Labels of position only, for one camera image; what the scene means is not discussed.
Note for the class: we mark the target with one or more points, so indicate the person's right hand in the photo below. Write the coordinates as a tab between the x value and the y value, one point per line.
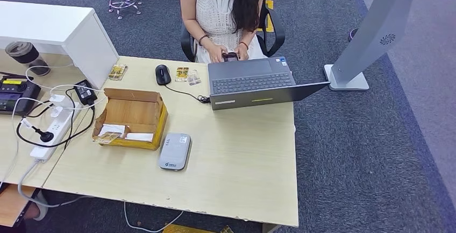
217	54

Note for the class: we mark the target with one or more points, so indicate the person's left hand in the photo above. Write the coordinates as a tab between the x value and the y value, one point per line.
243	51

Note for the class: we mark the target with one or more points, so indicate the dark pink smartphone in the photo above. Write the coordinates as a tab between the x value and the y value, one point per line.
230	57

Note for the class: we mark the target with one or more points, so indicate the pale ID card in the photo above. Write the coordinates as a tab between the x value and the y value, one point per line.
194	77

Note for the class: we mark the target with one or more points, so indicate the person's right forearm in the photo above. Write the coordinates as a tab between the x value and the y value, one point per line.
201	33

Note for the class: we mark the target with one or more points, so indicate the person's left forearm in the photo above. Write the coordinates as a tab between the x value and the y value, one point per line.
248	38

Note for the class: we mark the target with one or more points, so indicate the person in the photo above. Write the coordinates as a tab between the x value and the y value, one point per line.
213	10

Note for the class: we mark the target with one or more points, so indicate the white paper card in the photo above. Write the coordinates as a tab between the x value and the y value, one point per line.
139	137
113	129

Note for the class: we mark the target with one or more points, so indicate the black coil wrist band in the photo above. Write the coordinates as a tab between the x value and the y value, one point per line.
203	39

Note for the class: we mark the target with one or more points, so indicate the grey laptop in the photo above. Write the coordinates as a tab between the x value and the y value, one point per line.
249	81

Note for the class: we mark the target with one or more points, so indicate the black office chair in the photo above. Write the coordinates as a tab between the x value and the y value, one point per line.
187	42

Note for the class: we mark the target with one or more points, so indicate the yellow floor object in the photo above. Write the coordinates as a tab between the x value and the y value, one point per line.
269	17

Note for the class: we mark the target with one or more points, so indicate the black computer mouse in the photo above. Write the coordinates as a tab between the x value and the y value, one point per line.
163	74

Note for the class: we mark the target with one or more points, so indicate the stack of golden cards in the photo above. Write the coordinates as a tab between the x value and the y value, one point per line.
118	71

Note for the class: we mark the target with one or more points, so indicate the open cardboard box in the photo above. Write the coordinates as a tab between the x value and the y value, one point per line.
133	112

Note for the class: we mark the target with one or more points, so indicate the black round floor object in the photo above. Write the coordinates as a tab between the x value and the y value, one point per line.
352	34

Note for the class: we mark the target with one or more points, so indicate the grey kiosk stand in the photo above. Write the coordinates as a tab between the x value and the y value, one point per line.
377	28

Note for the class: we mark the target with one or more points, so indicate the black power adapter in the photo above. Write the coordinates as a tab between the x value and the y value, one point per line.
85	92

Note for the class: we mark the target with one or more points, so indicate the white charger plug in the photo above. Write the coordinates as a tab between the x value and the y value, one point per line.
57	98
57	111

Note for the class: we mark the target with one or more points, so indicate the white power strip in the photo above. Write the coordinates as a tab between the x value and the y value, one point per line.
58	126

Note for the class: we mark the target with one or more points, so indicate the white cabinet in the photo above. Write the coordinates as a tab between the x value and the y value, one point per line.
42	24

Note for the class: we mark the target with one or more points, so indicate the yellow box under desk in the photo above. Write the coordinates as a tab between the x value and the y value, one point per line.
185	228

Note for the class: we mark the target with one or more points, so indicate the black lidded coffee cup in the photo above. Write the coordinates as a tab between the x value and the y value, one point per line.
26	56

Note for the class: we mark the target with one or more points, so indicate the black control device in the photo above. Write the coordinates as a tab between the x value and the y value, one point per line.
16	94

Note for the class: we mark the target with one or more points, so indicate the wooden board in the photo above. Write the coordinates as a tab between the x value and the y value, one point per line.
12	203

